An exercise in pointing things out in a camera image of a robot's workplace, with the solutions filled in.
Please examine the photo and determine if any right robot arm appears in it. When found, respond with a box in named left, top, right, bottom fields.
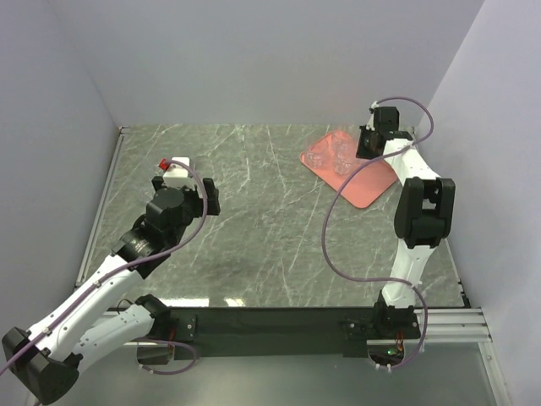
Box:
left=356, top=102, right=456, bottom=337

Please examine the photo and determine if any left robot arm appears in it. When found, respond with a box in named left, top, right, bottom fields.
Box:
left=2, top=177, right=221, bottom=405

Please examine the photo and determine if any pink plastic tray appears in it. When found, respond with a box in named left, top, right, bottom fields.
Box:
left=298, top=129, right=399, bottom=210

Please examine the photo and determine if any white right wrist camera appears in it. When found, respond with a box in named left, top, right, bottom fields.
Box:
left=366, top=101, right=380, bottom=132

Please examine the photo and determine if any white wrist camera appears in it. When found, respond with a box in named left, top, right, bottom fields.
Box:
left=366, top=101, right=380, bottom=132
left=158, top=158, right=195, bottom=189

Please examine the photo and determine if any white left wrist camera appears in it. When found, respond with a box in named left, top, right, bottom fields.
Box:
left=158, top=158, right=195, bottom=189

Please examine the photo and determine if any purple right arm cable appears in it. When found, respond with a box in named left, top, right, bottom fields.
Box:
left=320, top=96, right=435, bottom=370

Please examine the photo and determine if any aluminium rail frame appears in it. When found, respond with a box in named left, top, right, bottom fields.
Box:
left=41, top=126, right=128, bottom=406

